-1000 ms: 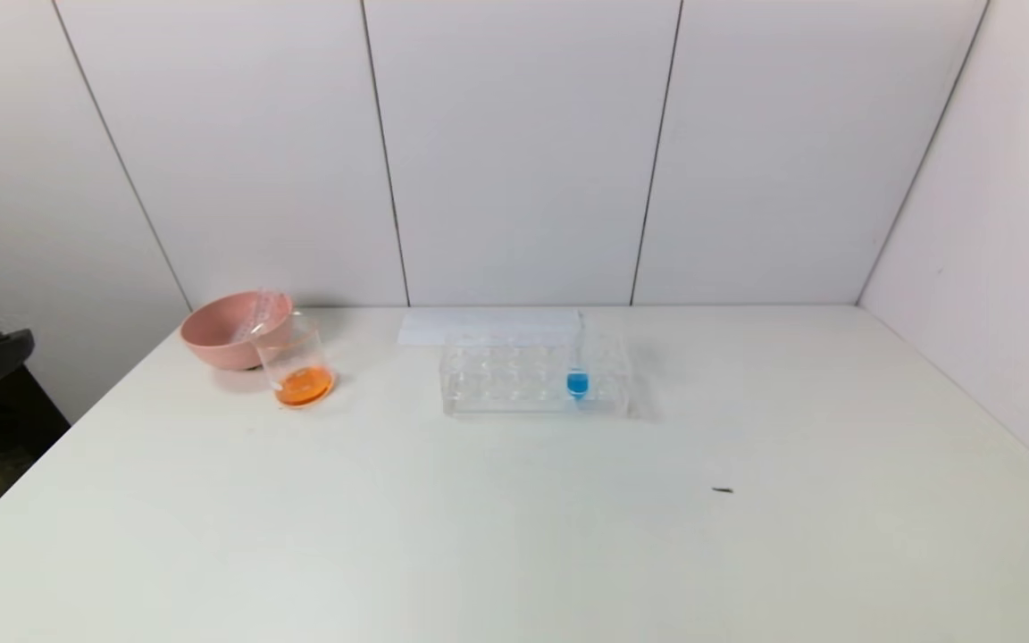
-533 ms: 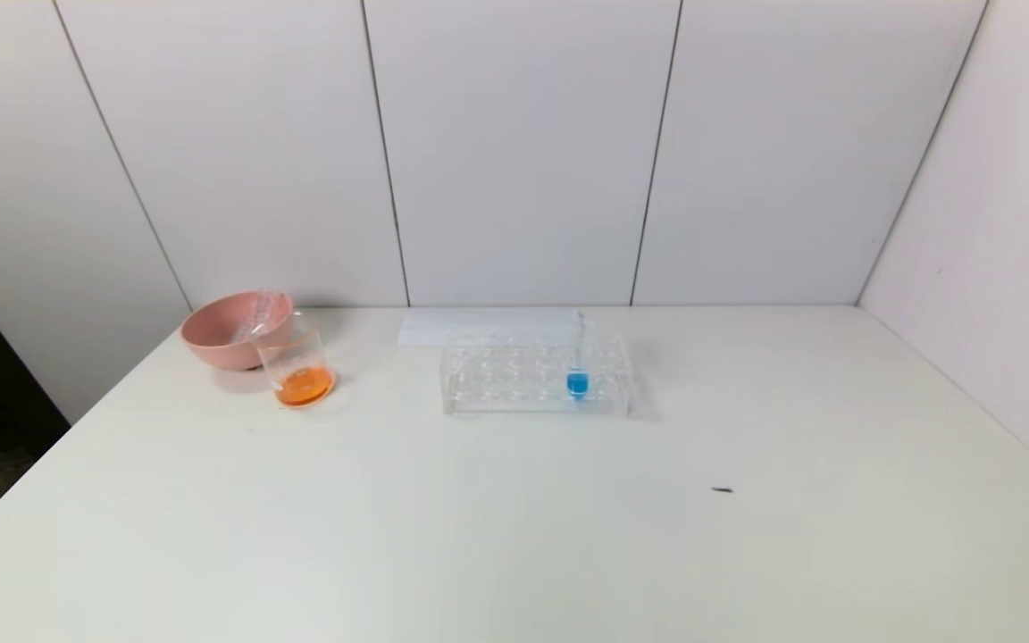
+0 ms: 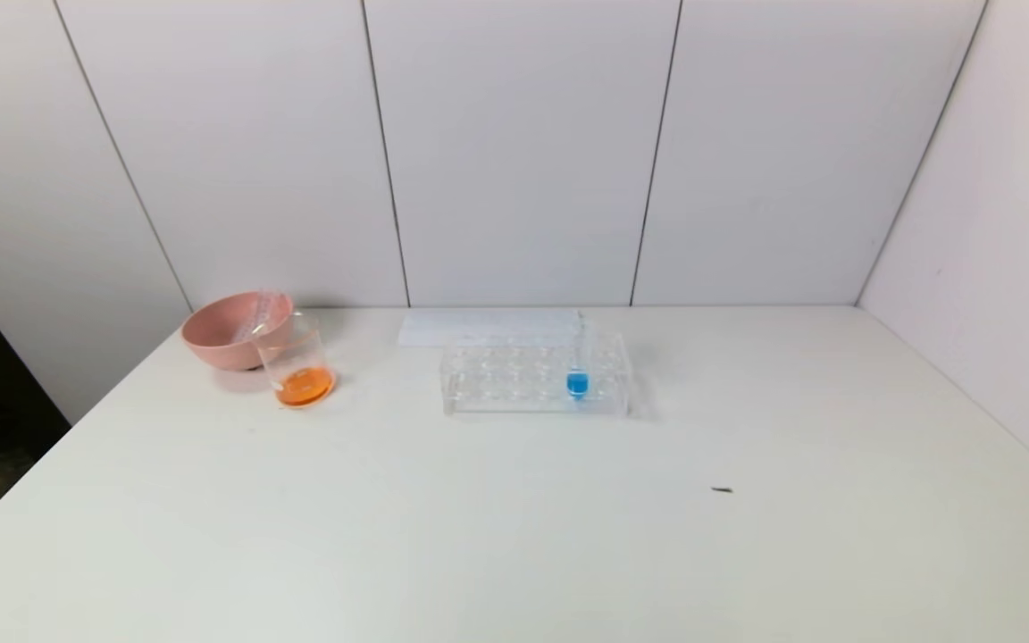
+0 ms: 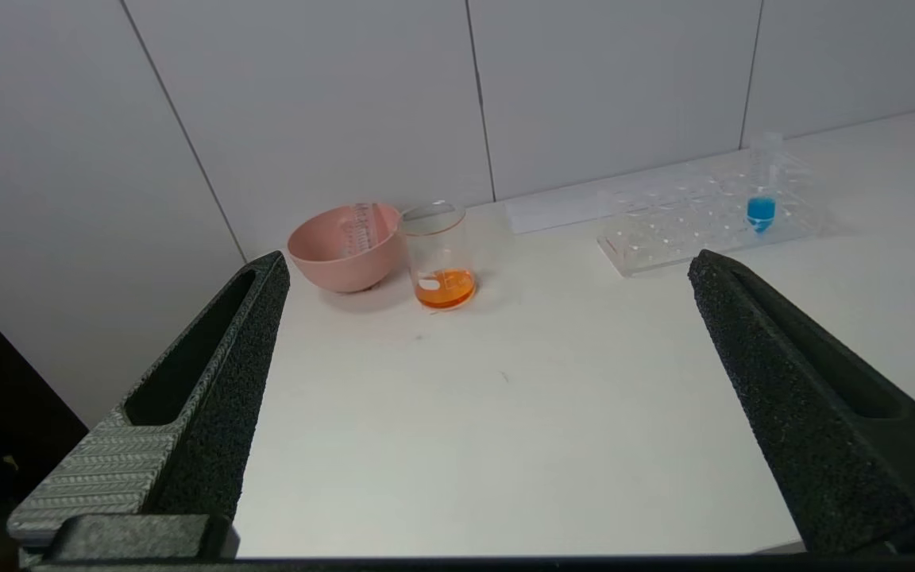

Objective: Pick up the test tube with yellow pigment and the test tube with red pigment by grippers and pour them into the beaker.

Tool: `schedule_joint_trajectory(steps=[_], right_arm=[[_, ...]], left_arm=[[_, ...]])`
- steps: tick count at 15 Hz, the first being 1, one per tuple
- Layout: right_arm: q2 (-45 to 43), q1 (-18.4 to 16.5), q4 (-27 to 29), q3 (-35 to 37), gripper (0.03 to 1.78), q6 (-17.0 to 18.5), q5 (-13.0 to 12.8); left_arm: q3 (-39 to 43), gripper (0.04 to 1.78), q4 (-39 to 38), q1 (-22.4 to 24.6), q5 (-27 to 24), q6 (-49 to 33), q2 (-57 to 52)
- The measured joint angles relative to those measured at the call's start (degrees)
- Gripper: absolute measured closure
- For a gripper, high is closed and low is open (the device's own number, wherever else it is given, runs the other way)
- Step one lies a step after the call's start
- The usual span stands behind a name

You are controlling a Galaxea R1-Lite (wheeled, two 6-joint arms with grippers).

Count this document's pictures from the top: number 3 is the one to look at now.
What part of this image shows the test tube with yellow pigment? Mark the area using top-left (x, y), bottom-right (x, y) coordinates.
top-left (247, 288), bottom-right (276, 340)

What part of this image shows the clear acrylic test tube rack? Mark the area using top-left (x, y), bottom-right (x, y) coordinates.
top-left (440, 325), bottom-right (633, 419)

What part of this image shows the test tube with blue pigment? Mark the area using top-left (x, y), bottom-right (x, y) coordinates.
top-left (565, 313), bottom-right (591, 401)

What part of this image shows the clear glass beaker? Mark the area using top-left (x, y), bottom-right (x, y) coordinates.
top-left (251, 313), bottom-right (339, 411)

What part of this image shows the white paper sheet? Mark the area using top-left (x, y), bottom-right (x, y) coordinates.
top-left (397, 308), bottom-right (585, 347)

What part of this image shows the pink bowl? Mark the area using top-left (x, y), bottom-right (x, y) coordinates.
top-left (180, 290), bottom-right (295, 372)

